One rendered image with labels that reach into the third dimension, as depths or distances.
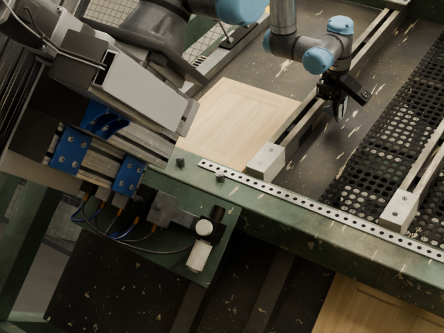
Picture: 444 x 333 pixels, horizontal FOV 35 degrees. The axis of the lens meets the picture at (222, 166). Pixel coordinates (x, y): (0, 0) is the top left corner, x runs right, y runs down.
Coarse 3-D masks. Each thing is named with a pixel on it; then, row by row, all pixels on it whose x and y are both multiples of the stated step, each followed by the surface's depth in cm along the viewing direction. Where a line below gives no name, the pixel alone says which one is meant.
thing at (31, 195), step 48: (48, 192) 224; (0, 240) 225; (96, 240) 239; (240, 240) 219; (0, 288) 221; (96, 288) 235; (144, 288) 228; (192, 288) 215; (240, 288) 216; (288, 288) 210
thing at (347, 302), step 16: (336, 272) 203; (336, 288) 202; (352, 288) 200; (368, 288) 199; (336, 304) 201; (352, 304) 200; (368, 304) 198; (384, 304) 196; (400, 304) 194; (320, 320) 202; (336, 320) 200; (352, 320) 199; (368, 320) 197; (384, 320) 195; (400, 320) 194; (416, 320) 192; (432, 320) 190
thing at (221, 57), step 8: (264, 16) 267; (264, 24) 267; (256, 32) 264; (248, 40) 261; (240, 48) 257; (216, 56) 249; (224, 56) 249; (232, 56) 254; (200, 64) 246; (208, 64) 246; (216, 64) 246; (224, 64) 251; (200, 72) 242; (208, 72) 243; (216, 72) 248; (184, 88) 236; (192, 88) 237; (200, 88) 242
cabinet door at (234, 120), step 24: (216, 96) 235; (240, 96) 235; (264, 96) 233; (216, 120) 226; (240, 120) 225; (264, 120) 224; (192, 144) 218; (216, 144) 217; (240, 144) 216; (240, 168) 208
